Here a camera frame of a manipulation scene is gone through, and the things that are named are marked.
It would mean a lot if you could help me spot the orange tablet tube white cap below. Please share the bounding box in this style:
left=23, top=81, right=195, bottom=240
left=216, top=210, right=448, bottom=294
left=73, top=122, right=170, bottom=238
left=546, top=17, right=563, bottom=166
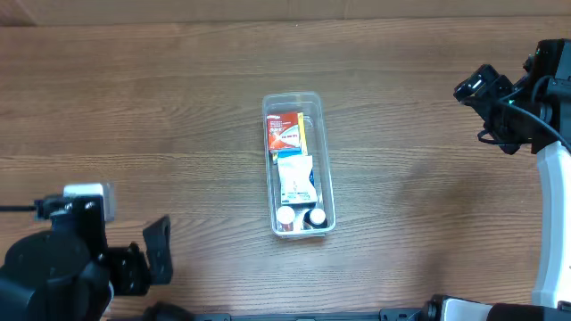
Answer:
left=276, top=206, right=295, bottom=232

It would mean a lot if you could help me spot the blue yellow VapoDrops box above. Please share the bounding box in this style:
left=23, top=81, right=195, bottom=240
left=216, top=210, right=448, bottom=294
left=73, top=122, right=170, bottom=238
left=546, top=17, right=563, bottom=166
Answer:
left=269, top=112, right=308, bottom=164

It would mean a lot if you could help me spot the white blue medicine box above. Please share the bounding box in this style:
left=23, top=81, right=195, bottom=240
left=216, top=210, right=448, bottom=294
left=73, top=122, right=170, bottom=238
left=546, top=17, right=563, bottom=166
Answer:
left=277, top=155, right=318, bottom=205

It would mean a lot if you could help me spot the dark syrup bottle white cap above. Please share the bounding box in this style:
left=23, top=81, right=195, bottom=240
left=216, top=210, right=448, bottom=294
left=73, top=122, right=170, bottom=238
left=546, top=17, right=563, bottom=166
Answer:
left=302, top=208, right=328, bottom=230

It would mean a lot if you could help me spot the red white medicine box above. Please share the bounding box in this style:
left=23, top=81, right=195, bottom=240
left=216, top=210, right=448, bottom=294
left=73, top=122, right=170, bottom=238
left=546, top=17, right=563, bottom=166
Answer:
left=266, top=112, right=301, bottom=152

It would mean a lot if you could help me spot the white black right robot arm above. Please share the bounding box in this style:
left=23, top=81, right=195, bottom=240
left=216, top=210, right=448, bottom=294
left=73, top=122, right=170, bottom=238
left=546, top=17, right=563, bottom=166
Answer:
left=410, top=38, right=570, bottom=321

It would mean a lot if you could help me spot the clear plastic container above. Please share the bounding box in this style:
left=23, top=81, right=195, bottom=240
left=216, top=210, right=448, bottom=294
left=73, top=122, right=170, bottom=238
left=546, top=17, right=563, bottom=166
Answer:
left=261, top=92, right=336, bottom=237

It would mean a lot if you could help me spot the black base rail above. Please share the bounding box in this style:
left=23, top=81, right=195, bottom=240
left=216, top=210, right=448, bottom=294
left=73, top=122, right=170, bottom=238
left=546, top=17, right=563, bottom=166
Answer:
left=106, top=301, right=429, bottom=321

